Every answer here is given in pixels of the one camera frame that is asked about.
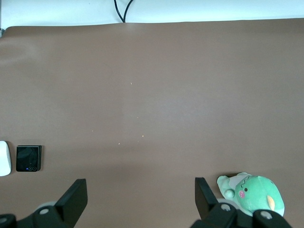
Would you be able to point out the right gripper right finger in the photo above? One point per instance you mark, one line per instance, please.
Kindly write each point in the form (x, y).
(206, 202)

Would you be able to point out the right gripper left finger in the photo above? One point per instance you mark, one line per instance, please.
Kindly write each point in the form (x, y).
(69, 202)

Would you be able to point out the black smartphone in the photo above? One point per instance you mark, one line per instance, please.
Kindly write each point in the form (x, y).
(27, 158)

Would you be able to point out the white computer mouse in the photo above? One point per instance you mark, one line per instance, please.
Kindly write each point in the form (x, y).
(4, 159)

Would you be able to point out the green dinosaur plush toy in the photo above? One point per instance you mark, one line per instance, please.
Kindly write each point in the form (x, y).
(259, 194)

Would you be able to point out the brown table mat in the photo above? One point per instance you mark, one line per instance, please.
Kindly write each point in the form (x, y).
(152, 95)

